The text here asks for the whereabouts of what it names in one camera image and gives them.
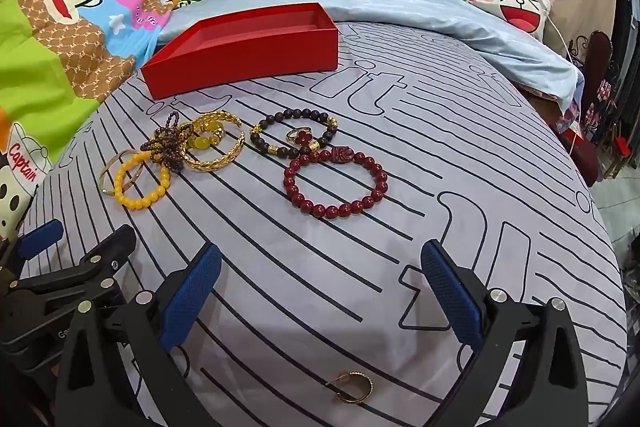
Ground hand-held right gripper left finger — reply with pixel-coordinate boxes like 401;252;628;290
54;243;223;427

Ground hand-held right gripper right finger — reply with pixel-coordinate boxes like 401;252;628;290
420;239;593;427

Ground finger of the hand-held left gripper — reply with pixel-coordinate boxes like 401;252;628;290
0;219;65;278
15;224;138;312

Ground orange bead bracelet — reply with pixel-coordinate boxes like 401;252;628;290
114;152;172;209

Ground dark brown small-bead bracelet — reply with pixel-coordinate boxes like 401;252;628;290
140;111;193;170

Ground gold braided bracelet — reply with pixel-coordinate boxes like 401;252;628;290
180;109;247;172

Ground yellow crystal bracelet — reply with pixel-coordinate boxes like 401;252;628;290
187;117;223;152

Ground dark red bead bracelet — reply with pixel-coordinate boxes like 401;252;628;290
283;146;389;220

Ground gold ring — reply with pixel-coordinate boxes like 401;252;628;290
286;129;315;148

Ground black bead bracelet gold charms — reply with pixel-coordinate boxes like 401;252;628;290
248;108;338;158

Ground red cardboard box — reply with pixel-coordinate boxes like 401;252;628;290
140;2;340;100

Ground thin metal bangle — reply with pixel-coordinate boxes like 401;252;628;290
98;149;146;195

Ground grey striped bedsheet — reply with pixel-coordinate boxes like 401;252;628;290
20;22;628;427

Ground gold hoop earring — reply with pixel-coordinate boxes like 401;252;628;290
325;371;373;404

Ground cartoon monkey blanket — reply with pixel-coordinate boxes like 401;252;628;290
0;0;176;243

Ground dark wooden chair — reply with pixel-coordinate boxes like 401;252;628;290
565;31;616;188

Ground light blue blanket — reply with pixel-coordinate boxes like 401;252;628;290
157;0;586;112

